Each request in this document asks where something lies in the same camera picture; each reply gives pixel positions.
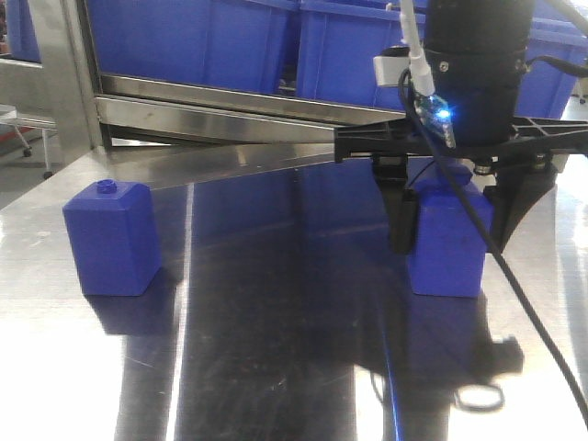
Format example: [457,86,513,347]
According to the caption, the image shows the blue plastic bin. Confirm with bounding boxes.
[296,1,402,110]
[87,1,298,94]

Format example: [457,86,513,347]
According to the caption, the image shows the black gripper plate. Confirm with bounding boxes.
[334,117,587,254]

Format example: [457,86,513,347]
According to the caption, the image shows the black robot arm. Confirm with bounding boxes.
[334,1,587,254]

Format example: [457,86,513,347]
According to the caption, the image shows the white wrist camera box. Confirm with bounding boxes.
[373,45,410,87]

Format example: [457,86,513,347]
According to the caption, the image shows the white cable with plug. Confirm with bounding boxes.
[398,0,436,97]

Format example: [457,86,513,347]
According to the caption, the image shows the far left blue bin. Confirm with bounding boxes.
[5,0,40,63]

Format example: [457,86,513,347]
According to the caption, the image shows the blue block part with cap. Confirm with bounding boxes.
[407,165,487,298]

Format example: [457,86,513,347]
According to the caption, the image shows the stainless steel shelf frame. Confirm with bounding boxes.
[0,0,414,153]

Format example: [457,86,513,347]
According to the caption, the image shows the black cable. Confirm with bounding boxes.
[397,54,588,417]

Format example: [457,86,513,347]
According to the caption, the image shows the right blue plastic bin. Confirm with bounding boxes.
[296,1,402,110]

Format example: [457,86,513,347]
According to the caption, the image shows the blue block part with hole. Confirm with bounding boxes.
[62,179,162,296]

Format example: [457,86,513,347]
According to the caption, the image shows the left blue plastic bin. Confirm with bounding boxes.
[87,1,298,94]

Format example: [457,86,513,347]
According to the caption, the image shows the far right blue bin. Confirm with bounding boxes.
[515,1,587,119]

